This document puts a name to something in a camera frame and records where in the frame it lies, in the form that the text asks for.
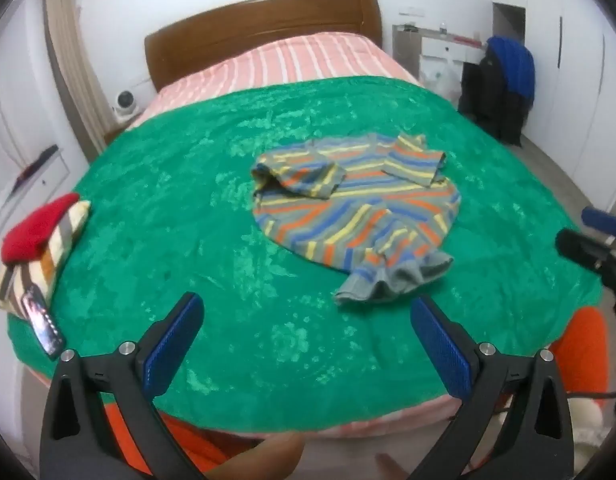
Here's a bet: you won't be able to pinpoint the wooden headboard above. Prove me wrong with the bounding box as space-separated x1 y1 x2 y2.
144 0 384 93

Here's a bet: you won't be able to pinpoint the folded striped cloth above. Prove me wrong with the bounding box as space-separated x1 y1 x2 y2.
0 200 92 318

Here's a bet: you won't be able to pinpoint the wooden nightstand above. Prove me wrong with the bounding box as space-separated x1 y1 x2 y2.
104 115 139 146

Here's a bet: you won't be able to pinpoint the blue garment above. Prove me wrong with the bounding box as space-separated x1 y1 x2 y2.
485 36 536 111

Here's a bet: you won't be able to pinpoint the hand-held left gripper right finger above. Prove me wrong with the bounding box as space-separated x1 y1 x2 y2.
409 295 577 480

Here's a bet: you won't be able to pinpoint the beige curtain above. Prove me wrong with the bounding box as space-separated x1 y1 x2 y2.
42 0 114 161

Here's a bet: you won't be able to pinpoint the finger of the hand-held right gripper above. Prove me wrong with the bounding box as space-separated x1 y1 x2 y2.
554 228 615 273
581 206 616 237

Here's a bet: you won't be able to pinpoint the white desk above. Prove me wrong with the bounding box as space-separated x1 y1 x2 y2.
392 22 489 106

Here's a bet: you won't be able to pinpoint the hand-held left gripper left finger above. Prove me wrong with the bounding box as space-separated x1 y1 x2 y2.
38 291 206 480

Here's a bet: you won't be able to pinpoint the white wardrobe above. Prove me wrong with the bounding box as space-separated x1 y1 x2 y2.
490 0 616 211

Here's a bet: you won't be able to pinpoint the pink striped bed sheet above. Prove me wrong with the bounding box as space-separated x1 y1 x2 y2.
23 32 489 443

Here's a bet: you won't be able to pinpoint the white round bedside device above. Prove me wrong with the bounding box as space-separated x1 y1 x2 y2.
112 89 140 122

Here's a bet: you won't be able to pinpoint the black smartphone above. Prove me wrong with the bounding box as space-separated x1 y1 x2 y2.
22 284 65 358

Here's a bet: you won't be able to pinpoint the green velvet blanket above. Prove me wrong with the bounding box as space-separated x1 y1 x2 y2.
7 75 609 433

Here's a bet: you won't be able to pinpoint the person's orange pants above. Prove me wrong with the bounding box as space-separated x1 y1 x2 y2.
105 307 611 480

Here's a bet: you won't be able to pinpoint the striped knit sweater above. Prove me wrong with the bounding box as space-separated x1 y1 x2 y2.
250 132 462 308

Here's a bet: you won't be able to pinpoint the red knit cloth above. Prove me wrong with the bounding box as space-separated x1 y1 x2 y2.
0 192 81 264

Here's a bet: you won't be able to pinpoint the white fluffy slipper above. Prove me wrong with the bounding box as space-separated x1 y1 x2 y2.
570 400 610 467

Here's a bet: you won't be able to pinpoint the thin black item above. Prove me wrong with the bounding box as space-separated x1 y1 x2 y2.
15 145 60 181

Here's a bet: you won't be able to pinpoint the black jacket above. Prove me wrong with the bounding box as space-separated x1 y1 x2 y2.
457 52 534 147

